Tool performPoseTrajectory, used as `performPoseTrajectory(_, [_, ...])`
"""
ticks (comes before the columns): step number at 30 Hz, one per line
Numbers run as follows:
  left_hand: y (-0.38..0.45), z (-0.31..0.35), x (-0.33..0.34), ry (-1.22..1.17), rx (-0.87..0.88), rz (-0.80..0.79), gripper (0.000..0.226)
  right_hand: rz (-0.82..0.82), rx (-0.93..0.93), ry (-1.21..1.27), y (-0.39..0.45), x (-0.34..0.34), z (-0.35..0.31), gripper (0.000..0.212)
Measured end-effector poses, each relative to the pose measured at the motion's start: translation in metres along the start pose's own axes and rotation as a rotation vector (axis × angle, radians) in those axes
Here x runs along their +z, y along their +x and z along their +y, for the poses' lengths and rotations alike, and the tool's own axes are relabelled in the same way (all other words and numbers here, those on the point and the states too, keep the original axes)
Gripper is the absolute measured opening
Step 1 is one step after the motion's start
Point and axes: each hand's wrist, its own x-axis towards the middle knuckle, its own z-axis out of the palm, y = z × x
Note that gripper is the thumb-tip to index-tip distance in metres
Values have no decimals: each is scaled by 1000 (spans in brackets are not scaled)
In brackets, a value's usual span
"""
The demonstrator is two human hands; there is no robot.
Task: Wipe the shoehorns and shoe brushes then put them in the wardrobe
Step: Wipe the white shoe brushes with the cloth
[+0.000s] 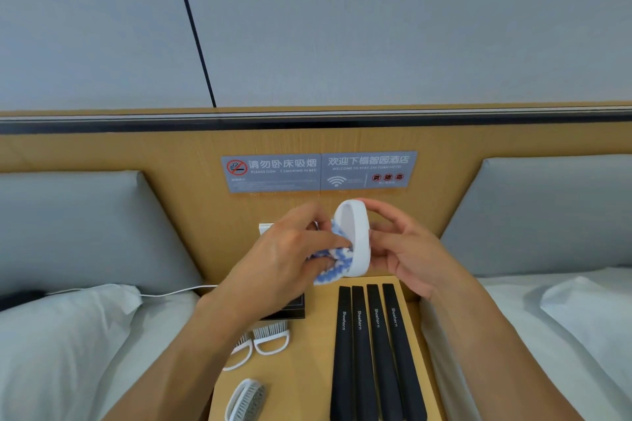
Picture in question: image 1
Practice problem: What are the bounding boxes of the person's right hand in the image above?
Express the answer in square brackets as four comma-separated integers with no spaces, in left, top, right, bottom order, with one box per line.
[355,197,477,301]

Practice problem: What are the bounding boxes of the person's left hand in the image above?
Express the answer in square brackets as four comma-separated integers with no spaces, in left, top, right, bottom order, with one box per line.
[197,202,354,323]

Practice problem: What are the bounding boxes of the blue white striped cloth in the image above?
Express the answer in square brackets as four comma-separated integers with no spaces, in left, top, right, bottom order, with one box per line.
[305,218,356,286]

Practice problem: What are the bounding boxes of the white brush grey bristles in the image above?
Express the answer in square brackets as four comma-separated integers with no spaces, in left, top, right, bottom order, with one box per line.
[251,326,291,357]
[222,334,254,372]
[224,378,267,421]
[331,199,372,278]

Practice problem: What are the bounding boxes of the wooden nightstand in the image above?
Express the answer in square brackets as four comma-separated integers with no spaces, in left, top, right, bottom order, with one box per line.
[207,275,445,421]

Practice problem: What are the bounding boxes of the long black shoe spoon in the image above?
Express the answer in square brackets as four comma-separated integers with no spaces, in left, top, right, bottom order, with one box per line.
[366,284,406,421]
[351,285,381,421]
[381,283,429,421]
[329,285,356,421]

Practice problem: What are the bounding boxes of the person's left forearm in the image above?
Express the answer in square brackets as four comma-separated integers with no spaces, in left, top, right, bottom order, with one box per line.
[101,292,277,421]

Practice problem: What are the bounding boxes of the person's right forearm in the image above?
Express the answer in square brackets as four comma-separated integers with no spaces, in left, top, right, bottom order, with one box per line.
[429,275,586,421]

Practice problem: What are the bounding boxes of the black leather tissue box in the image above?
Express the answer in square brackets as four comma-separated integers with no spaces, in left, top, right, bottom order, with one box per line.
[269,287,307,320]

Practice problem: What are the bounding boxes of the white bed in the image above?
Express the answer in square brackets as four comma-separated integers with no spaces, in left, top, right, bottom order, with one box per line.
[419,267,632,421]
[0,283,218,421]

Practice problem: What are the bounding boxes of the grey headboard cushion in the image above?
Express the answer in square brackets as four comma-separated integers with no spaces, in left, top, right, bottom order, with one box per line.
[0,170,206,298]
[439,154,632,278]

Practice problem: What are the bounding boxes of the white pillow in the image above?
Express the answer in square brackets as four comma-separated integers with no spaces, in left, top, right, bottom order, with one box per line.
[0,284,144,421]
[539,276,632,387]

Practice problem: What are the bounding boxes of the wooden headboard panel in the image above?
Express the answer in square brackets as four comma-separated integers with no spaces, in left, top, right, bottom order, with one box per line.
[0,102,632,288]

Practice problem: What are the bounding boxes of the black charging device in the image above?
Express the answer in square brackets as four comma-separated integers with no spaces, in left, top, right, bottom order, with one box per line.
[0,289,46,312]

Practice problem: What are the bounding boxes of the white switch socket panel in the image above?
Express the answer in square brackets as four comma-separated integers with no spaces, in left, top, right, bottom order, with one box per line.
[258,220,321,239]

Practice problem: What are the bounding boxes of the grey wall sign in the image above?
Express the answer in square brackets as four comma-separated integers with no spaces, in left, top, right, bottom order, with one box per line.
[220,151,419,195]

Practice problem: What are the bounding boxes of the white charging cable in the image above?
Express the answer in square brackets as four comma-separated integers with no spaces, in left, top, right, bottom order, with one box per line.
[44,284,218,298]

